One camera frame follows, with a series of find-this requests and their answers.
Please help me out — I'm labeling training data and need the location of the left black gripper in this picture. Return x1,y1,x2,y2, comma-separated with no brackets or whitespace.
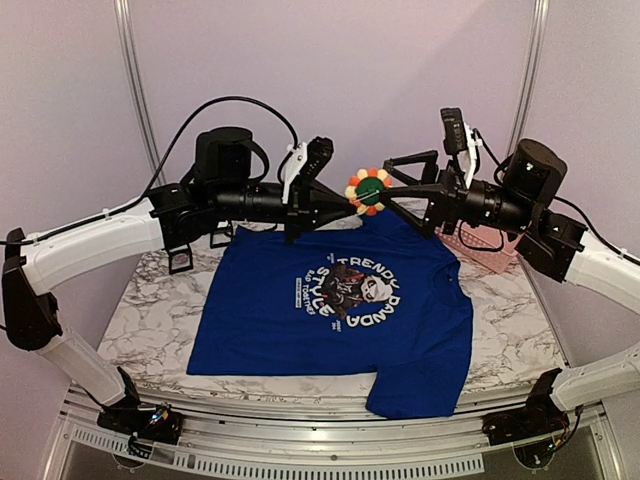
213,180,358,245

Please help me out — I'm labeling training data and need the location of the orange yellow flower brooch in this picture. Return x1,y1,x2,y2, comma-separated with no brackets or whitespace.
344,168,392,216

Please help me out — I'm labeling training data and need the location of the blue printed t-shirt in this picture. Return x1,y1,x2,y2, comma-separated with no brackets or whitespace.
187,211,473,419

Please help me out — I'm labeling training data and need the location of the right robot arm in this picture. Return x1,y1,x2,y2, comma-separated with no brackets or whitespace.
381,139,639,312

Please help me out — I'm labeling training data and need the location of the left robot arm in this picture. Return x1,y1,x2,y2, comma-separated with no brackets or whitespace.
1,127,355,434

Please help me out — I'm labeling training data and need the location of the black brooch display box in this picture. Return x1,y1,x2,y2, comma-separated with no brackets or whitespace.
209,225,235,249

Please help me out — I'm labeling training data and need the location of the pink plastic basket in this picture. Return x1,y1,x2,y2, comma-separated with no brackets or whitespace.
435,224,518,274

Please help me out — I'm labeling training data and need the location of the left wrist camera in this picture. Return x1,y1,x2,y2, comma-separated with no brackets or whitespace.
281,136,334,204

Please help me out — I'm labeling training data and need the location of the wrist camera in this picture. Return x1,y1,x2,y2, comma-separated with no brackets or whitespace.
281,136,334,204
440,107,483,189

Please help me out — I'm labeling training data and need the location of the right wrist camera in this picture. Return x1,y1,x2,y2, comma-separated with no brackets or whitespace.
440,107,483,189

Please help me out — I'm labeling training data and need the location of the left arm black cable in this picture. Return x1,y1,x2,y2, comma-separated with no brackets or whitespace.
0,97,301,246

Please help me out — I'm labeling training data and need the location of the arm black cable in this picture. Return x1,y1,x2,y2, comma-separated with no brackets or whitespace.
469,127,640,446
0,97,301,246

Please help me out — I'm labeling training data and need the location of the right aluminium frame post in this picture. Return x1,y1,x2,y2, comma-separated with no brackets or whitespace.
506,0,550,154

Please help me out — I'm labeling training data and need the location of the aluminium frame post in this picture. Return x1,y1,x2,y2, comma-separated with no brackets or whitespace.
506,0,550,154
113,0,160,173

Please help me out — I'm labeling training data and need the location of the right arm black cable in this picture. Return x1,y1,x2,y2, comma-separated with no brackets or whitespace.
469,127,640,446

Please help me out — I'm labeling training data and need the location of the left aluminium frame post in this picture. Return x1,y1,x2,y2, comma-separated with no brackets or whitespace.
113,0,160,173

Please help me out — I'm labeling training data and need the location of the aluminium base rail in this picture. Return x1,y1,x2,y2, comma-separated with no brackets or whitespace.
43,387,625,479

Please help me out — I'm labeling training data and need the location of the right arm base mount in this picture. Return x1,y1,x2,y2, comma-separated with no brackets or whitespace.
482,401,569,446

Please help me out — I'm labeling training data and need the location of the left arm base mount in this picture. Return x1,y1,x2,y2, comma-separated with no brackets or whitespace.
97,399,184,445

